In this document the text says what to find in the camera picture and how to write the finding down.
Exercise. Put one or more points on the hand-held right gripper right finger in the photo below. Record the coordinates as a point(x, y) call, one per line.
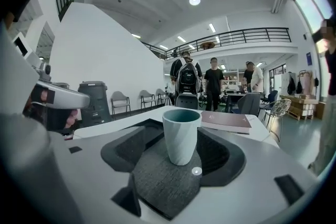
point(249, 196)

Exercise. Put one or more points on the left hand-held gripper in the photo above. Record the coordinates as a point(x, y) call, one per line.
point(15, 81)

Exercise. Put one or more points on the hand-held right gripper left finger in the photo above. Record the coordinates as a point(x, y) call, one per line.
point(92, 178)

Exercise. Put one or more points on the blue-grey ribbed cup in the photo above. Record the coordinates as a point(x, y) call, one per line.
point(181, 139)

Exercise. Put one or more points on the person's left hand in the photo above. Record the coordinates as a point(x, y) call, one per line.
point(73, 118)

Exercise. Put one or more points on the grey chair with black legs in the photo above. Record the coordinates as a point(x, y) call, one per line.
point(120, 98)
point(161, 92)
point(147, 94)

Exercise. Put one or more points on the brown hardcover book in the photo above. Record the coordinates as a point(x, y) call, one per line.
point(225, 121)

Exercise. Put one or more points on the blue-grey upholstered chair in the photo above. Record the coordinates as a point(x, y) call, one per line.
point(248, 102)

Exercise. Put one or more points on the wooden pallet with boxes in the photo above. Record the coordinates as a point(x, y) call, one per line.
point(302, 108)

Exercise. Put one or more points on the black office chair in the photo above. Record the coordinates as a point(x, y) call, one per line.
point(187, 101)

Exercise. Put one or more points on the black hanging jacket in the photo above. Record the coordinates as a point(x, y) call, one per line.
point(291, 86)

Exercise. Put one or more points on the grey backpack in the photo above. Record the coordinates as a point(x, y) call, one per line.
point(187, 76)

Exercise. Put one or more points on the pink hanging garment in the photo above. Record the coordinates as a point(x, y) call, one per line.
point(306, 84)

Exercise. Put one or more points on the round wooden table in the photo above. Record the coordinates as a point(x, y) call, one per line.
point(208, 45)

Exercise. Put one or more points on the round ceiling light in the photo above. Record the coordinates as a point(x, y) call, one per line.
point(194, 0)

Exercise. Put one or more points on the black balcony railing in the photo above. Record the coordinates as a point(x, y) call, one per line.
point(289, 34)

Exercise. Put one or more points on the left hand-held gripper camera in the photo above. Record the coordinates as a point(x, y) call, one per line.
point(46, 69)

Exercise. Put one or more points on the blue wall sign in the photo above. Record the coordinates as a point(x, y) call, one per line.
point(309, 59)

